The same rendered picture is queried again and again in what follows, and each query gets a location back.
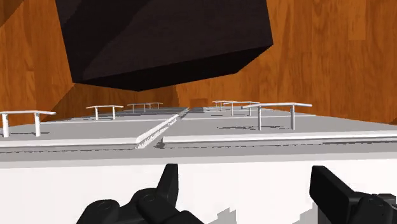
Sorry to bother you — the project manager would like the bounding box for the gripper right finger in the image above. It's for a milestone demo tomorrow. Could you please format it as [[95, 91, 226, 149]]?
[[309, 165, 397, 224]]

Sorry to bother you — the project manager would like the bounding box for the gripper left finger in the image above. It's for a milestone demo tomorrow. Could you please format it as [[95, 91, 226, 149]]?
[[76, 163, 204, 224]]

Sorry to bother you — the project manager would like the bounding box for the white chest of drawers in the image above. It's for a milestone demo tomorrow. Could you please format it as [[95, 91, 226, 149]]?
[[0, 100, 397, 224]]

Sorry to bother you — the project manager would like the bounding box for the black robot stand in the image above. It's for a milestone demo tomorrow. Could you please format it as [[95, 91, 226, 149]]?
[[55, 0, 274, 92]]

